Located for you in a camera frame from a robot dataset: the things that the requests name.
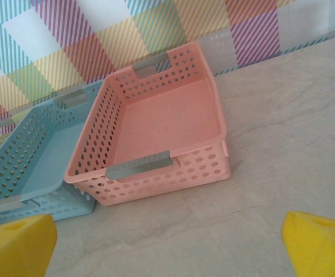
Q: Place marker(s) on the blue perforated plastic basket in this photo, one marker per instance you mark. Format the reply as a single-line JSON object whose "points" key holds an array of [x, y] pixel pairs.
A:
{"points": [[49, 155]]}

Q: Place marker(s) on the pink perforated plastic basket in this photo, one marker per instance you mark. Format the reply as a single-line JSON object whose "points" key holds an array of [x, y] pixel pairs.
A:
{"points": [[167, 121]]}

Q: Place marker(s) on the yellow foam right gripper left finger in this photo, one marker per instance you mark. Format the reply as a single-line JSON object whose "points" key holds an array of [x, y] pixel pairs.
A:
{"points": [[17, 248]]}

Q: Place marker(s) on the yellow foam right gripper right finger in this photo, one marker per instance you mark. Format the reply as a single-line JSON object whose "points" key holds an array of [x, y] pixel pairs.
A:
{"points": [[320, 251]]}

